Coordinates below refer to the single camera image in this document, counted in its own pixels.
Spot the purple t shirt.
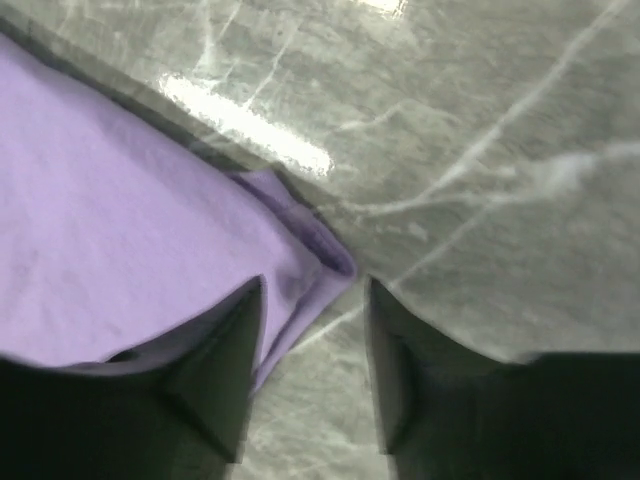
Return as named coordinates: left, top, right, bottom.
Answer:
left=1, top=38, right=356, bottom=386

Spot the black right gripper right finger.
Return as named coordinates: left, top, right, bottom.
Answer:
left=367, top=279, right=639, bottom=479

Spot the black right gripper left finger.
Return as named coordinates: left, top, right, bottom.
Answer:
left=1, top=278, right=262, bottom=480

